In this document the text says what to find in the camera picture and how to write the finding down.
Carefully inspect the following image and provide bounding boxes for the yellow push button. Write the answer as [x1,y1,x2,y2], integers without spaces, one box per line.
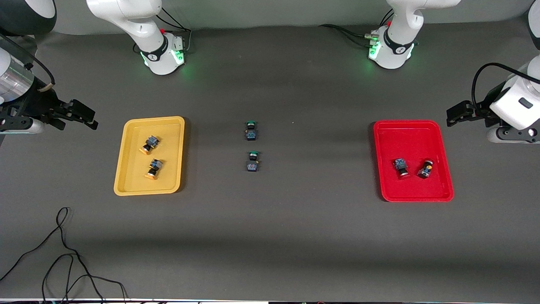
[140,135,161,154]
[144,159,164,180]

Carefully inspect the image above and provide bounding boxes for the dark grey table cover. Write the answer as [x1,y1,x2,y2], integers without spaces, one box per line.
[0,15,540,302]

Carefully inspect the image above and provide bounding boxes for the thin black loose cable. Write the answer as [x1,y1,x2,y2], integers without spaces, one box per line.
[41,253,128,304]
[0,207,105,304]

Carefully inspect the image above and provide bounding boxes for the red plastic tray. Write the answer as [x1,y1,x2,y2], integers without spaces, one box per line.
[373,120,455,203]

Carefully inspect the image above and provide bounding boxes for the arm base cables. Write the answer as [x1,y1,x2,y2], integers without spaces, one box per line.
[319,24,380,47]
[158,4,192,53]

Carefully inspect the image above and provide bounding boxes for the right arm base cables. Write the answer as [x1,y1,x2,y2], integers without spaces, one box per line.
[158,4,192,53]

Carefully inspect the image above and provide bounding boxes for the yellow plastic tray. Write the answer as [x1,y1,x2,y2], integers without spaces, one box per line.
[113,116,186,196]

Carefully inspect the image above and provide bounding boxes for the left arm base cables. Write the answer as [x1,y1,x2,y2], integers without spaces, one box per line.
[319,24,380,47]

